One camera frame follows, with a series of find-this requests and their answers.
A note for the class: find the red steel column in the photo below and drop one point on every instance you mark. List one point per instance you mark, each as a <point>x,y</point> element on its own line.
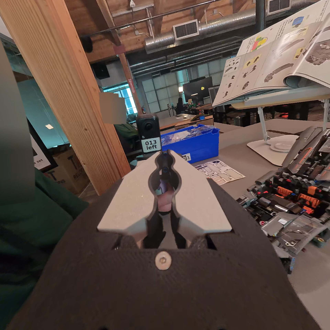
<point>128,77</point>

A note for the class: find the white book stand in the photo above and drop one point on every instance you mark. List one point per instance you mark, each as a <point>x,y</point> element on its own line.
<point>265,147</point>

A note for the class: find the white vent grille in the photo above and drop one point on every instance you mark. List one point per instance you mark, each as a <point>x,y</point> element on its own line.
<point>185,29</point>

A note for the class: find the silver air duct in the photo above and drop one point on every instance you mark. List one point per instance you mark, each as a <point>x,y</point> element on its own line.
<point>219,23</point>

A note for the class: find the grey lego car model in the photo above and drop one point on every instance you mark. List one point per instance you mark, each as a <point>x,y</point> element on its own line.
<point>288,201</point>

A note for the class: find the brown cardboard box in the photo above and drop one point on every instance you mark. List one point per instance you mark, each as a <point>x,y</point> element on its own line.
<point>69,170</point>

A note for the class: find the open lego instruction booklet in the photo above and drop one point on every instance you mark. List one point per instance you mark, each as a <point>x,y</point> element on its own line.
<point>270,56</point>

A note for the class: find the black monitor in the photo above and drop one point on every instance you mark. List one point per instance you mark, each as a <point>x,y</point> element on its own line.
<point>197,89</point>

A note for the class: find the white sticker sheet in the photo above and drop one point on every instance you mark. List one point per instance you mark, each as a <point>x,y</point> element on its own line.
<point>219,172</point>

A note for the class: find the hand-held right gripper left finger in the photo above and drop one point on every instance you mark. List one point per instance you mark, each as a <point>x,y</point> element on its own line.
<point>126,203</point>

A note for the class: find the person's left hand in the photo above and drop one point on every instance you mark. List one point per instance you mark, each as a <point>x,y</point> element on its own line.
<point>165,202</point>

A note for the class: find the clear plastic bags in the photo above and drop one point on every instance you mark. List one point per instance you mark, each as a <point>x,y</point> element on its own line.
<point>190,132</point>

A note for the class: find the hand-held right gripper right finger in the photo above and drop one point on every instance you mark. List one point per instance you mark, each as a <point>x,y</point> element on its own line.
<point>201,203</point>

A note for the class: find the large wooden post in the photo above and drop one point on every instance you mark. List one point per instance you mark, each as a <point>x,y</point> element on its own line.
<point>64,77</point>

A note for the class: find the background wooden table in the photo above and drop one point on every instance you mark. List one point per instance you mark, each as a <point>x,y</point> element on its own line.
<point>180,121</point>

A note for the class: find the black framed sign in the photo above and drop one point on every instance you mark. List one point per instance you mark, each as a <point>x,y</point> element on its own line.
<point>38,152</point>

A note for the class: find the black ceiling speaker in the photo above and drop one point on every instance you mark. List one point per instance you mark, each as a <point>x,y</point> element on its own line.
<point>86,44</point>

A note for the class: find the blue plastic bin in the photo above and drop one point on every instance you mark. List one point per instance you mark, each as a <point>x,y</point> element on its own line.
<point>190,148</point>

